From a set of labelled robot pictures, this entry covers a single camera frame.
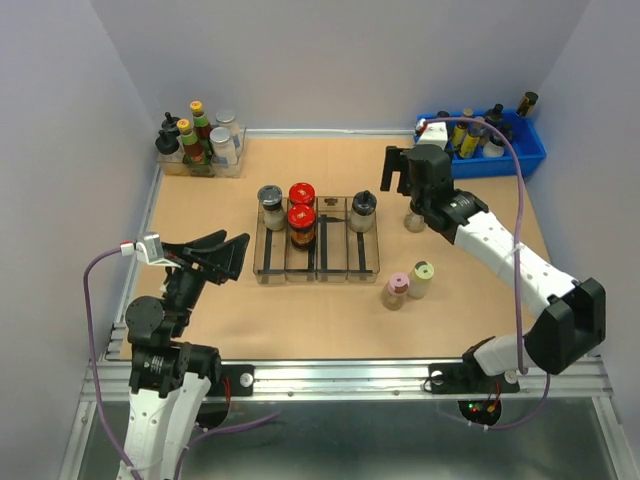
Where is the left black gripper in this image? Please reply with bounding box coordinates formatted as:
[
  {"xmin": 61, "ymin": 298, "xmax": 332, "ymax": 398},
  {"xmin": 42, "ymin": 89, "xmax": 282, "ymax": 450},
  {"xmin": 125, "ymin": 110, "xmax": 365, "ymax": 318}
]
[{"xmin": 162, "ymin": 228, "xmax": 250, "ymax": 334}]

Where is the black cap spice jar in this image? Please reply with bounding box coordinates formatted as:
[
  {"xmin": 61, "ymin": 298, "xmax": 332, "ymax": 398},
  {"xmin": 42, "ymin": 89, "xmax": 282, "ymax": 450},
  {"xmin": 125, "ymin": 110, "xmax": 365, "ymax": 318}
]
[{"xmin": 349, "ymin": 190, "xmax": 377, "ymax": 233}]

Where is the black knob lid bottle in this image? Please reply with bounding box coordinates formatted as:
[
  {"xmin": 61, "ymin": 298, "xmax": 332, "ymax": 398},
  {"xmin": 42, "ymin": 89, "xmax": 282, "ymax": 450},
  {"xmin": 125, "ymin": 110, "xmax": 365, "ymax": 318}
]
[{"xmin": 404, "ymin": 209, "xmax": 426, "ymax": 233}]

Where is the white powder jar black lid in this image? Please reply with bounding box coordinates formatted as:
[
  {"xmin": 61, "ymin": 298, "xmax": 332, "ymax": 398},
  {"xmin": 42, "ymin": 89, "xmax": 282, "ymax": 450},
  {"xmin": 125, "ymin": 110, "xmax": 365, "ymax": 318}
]
[{"xmin": 257, "ymin": 185, "xmax": 286, "ymax": 231}]

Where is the red lid sauce jar front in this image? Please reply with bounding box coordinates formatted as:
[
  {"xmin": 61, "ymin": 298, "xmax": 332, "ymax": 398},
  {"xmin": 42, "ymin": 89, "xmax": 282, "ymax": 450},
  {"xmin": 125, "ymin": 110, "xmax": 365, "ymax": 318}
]
[{"xmin": 287, "ymin": 204, "xmax": 316, "ymax": 250}]

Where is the red lid sauce jar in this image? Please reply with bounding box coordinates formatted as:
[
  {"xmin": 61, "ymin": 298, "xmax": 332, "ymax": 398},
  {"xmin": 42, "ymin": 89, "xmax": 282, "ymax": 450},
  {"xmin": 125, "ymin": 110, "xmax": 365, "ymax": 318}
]
[
  {"xmin": 288, "ymin": 182, "xmax": 316, "ymax": 208},
  {"xmin": 287, "ymin": 204, "xmax": 316, "ymax": 250}
]

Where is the red lid sauce jar back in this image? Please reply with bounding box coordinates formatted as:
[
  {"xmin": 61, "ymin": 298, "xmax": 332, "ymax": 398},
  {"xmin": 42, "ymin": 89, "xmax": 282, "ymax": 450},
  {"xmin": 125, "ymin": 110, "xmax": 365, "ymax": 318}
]
[{"xmin": 288, "ymin": 182, "xmax": 316, "ymax": 208}]

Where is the pink lid spice jar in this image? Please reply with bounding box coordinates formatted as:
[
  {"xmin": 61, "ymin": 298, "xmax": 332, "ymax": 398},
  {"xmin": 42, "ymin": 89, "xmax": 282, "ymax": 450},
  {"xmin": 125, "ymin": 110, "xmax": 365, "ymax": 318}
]
[{"xmin": 381, "ymin": 272, "xmax": 410, "ymax": 311}]

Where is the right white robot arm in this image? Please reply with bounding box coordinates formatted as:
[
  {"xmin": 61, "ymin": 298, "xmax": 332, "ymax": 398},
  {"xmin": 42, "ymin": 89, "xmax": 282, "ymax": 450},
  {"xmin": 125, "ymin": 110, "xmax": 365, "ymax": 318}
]
[{"xmin": 380, "ymin": 145, "xmax": 606, "ymax": 390}]

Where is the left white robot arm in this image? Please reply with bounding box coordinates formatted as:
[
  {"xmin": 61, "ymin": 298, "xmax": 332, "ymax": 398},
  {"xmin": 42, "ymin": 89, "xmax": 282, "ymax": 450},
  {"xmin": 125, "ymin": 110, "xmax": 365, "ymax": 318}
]
[{"xmin": 117, "ymin": 230, "xmax": 250, "ymax": 479}]

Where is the clear bin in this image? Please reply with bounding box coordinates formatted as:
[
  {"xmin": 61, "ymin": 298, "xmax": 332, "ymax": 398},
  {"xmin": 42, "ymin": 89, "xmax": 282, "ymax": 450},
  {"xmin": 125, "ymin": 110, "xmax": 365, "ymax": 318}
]
[
  {"xmin": 285, "ymin": 200, "xmax": 318, "ymax": 282},
  {"xmin": 315, "ymin": 196, "xmax": 348, "ymax": 283},
  {"xmin": 347, "ymin": 196, "xmax": 380, "ymax": 283},
  {"xmin": 253, "ymin": 205, "xmax": 288, "ymax": 287}
]

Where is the yellow label bottle in bin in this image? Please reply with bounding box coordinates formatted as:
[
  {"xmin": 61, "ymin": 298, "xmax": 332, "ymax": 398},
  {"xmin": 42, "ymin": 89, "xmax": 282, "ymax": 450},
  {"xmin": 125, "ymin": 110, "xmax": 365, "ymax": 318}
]
[{"xmin": 451, "ymin": 108, "xmax": 486, "ymax": 159}]

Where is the silver lid jar front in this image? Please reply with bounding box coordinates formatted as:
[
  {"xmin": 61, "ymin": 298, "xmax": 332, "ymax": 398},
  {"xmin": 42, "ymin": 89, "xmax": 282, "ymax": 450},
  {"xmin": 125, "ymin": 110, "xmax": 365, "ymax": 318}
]
[{"xmin": 209, "ymin": 127, "xmax": 239, "ymax": 167}]

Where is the silver lid jar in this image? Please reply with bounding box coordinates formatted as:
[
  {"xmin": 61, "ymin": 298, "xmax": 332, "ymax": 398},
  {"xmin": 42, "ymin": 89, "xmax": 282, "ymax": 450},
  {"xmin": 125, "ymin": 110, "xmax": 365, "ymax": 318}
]
[
  {"xmin": 215, "ymin": 109, "xmax": 243, "ymax": 149},
  {"xmin": 209, "ymin": 127, "xmax": 239, "ymax": 167}
]

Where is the clear corner storage box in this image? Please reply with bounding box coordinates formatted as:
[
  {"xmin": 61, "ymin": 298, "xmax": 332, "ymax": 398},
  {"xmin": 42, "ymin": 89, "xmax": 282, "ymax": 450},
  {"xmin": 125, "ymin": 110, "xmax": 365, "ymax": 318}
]
[{"xmin": 156, "ymin": 135, "xmax": 242, "ymax": 178}]

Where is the black knob bottle in bin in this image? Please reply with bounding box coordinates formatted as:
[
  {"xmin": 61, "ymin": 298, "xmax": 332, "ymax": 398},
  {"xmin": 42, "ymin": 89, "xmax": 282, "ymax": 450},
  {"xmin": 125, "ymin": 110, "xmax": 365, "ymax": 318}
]
[{"xmin": 482, "ymin": 103, "xmax": 513, "ymax": 158}]

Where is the chili sauce bottle front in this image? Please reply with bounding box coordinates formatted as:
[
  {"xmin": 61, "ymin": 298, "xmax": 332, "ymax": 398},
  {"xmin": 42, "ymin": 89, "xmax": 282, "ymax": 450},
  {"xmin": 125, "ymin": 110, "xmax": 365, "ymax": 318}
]
[{"xmin": 176, "ymin": 118, "xmax": 207, "ymax": 165}]

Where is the chili sauce bottle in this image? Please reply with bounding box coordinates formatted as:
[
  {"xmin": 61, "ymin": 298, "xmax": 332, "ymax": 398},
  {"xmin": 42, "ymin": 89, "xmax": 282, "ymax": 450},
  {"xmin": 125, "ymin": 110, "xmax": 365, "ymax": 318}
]
[
  {"xmin": 190, "ymin": 100, "xmax": 213, "ymax": 156},
  {"xmin": 176, "ymin": 118, "xmax": 207, "ymax": 165}
]

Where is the black knob bottle front left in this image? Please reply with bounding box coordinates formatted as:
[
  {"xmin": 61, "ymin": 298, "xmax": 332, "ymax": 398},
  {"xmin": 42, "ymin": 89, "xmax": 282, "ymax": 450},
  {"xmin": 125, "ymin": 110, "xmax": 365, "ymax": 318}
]
[{"xmin": 155, "ymin": 130, "xmax": 183, "ymax": 163}]

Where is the yellow lid spice jar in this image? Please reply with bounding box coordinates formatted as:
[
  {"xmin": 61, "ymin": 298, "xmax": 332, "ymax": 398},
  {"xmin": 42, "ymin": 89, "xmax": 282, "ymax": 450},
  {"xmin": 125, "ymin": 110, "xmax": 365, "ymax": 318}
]
[{"xmin": 407, "ymin": 261, "xmax": 435, "ymax": 299}]

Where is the chili sauce bottle back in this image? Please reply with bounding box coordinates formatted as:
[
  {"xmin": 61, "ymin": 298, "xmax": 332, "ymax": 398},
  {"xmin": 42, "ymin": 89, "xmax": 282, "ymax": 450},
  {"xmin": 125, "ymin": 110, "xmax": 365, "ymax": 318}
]
[{"xmin": 190, "ymin": 100, "xmax": 213, "ymax": 156}]

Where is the blue plastic bin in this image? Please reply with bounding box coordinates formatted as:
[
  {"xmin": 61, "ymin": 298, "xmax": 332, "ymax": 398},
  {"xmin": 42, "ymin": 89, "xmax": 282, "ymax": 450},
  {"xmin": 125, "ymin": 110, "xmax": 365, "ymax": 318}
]
[{"xmin": 416, "ymin": 108, "xmax": 546, "ymax": 179}]

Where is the silver lid jar back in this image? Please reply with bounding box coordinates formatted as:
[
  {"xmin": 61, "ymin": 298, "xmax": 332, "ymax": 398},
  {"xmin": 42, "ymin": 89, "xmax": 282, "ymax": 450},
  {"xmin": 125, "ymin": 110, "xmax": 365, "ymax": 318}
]
[{"xmin": 215, "ymin": 109, "xmax": 243, "ymax": 149}]

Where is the black knob bottle back left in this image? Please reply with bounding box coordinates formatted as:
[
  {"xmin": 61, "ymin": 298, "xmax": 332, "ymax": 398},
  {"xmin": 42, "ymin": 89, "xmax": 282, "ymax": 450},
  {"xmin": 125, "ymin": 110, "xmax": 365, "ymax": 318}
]
[{"xmin": 161, "ymin": 112, "xmax": 180, "ymax": 137}]

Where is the dark bottle behind blue bin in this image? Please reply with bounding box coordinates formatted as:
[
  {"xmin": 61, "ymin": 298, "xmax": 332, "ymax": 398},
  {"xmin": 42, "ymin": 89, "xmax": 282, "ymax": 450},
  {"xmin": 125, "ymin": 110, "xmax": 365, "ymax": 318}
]
[{"xmin": 516, "ymin": 91, "xmax": 539, "ymax": 118}]

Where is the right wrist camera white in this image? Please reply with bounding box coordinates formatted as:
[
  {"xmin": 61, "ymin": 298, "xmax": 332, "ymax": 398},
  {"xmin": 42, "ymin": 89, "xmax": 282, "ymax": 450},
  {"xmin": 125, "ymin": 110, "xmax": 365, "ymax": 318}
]
[{"xmin": 415, "ymin": 118, "xmax": 449, "ymax": 149}]

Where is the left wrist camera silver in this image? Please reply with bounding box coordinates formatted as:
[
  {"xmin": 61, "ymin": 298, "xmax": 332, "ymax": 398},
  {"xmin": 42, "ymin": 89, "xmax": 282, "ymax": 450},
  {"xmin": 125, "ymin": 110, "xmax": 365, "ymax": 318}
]
[{"xmin": 119, "ymin": 232, "xmax": 173, "ymax": 267}]

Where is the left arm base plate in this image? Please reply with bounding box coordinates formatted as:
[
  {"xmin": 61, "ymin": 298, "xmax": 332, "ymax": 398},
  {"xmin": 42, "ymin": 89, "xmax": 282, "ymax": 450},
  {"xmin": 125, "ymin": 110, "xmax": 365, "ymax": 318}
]
[{"xmin": 207, "ymin": 363, "xmax": 256, "ymax": 398}]

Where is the aluminium rail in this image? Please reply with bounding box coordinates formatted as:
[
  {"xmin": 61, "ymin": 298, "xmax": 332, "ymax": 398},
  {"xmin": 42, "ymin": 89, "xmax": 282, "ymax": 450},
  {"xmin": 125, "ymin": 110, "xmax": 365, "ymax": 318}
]
[{"xmin": 97, "ymin": 357, "xmax": 613, "ymax": 402}]

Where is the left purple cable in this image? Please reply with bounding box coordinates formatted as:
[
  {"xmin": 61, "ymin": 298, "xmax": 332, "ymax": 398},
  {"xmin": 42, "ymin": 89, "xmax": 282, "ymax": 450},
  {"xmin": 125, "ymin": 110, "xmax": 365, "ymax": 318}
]
[{"xmin": 82, "ymin": 248, "xmax": 139, "ymax": 480}]

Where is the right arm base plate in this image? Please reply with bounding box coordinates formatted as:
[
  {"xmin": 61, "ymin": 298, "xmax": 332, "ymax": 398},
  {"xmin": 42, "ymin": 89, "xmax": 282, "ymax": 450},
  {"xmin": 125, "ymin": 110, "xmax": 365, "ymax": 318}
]
[{"xmin": 423, "ymin": 362, "xmax": 520, "ymax": 395}]

